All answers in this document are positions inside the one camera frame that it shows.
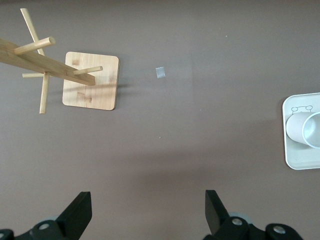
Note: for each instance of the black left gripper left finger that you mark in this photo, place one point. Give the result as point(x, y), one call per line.
point(75, 215)

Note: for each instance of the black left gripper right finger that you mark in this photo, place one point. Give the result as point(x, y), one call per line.
point(217, 217)

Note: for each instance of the small grey tape piece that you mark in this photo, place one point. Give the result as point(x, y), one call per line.
point(160, 72)

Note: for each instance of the wooden mug tree rack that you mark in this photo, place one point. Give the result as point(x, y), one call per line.
point(90, 82)

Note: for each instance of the beige rabbit print tray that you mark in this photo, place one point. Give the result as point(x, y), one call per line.
point(300, 160)

